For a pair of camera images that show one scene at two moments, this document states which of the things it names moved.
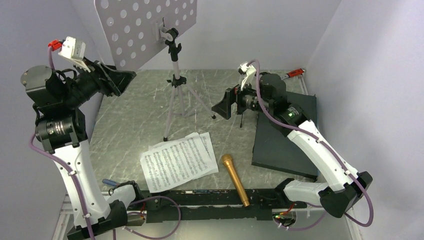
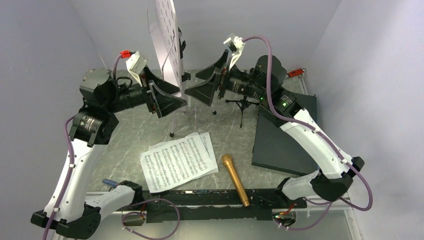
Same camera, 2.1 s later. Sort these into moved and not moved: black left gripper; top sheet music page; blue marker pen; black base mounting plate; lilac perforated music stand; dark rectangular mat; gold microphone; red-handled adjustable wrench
Moved: lilac perforated music stand; black left gripper
Not moved: gold microphone; black base mounting plate; top sheet music page; dark rectangular mat; red-handled adjustable wrench; blue marker pen
